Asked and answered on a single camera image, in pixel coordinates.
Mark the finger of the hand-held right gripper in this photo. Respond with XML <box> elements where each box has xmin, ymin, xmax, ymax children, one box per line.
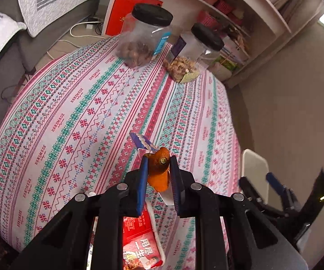
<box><xmin>238</xmin><ymin>177</ymin><xmax>286</xmax><ymax>218</ymax></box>
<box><xmin>265</xmin><ymin>172</ymin><xmax>299</xmax><ymax>215</ymax></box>

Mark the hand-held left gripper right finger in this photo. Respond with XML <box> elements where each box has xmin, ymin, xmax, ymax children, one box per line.
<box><xmin>169</xmin><ymin>155</ymin><xmax>309</xmax><ymax>270</ymax></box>

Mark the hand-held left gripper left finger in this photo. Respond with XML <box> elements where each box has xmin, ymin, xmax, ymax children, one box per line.
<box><xmin>10</xmin><ymin>155</ymin><xmax>151</xmax><ymax>270</ymax></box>

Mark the blue white plastic wrapper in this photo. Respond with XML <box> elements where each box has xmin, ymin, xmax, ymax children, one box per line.
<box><xmin>130</xmin><ymin>132</ymin><xmax>176</xmax><ymax>206</ymax></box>

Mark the red snack packet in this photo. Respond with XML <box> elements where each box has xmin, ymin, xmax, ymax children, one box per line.
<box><xmin>123</xmin><ymin>201</ymin><xmax>167</xmax><ymax>270</ymax></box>

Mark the patterned pink green tablecloth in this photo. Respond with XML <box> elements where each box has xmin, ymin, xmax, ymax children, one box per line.
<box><xmin>0</xmin><ymin>38</ymin><xmax>241</xmax><ymax>270</ymax></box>

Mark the white bag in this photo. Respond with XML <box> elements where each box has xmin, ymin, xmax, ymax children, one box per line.
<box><xmin>210</xmin><ymin>62</ymin><xmax>233</xmax><ymax>81</ymax></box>

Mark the green cardboard box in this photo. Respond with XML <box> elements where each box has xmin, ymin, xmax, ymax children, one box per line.
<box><xmin>215</xmin><ymin>56</ymin><xmax>240</xmax><ymax>72</ymax></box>

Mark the peanut jar with black lid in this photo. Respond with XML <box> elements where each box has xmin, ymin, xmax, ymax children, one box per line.
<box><xmin>163</xmin><ymin>23</ymin><xmax>225</xmax><ymax>84</ymax></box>

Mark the walnut jar with black lid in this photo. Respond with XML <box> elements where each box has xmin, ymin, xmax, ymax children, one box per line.
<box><xmin>116</xmin><ymin>3</ymin><xmax>174</xmax><ymax>68</ymax></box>

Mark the white shelf unit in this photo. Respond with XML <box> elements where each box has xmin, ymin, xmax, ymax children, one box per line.
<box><xmin>101</xmin><ymin>0</ymin><xmax>292</xmax><ymax>89</ymax></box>

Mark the pink hanging basket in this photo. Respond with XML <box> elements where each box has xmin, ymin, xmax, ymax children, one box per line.
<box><xmin>197</xmin><ymin>11</ymin><xmax>220</xmax><ymax>33</ymax></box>

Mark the white power adapter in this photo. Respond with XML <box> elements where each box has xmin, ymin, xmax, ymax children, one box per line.
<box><xmin>86</xmin><ymin>17</ymin><xmax>101</xmax><ymax>30</ymax></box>

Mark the red gift box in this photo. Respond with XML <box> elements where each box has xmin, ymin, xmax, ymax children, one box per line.
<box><xmin>106</xmin><ymin>0</ymin><xmax>164</xmax><ymax>37</ymax></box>

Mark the grey sofa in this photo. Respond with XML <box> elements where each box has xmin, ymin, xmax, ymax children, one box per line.
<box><xmin>0</xmin><ymin>0</ymin><xmax>103</xmax><ymax>90</ymax></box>

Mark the pink slotted basket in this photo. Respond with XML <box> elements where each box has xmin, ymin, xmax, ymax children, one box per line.
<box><xmin>214</xmin><ymin>0</ymin><xmax>233</xmax><ymax>14</ymax></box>

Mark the white power cable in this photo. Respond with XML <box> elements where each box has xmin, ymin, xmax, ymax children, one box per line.
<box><xmin>70</xmin><ymin>20</ymin><xmax>103</xmax><ymax>38</ymax></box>

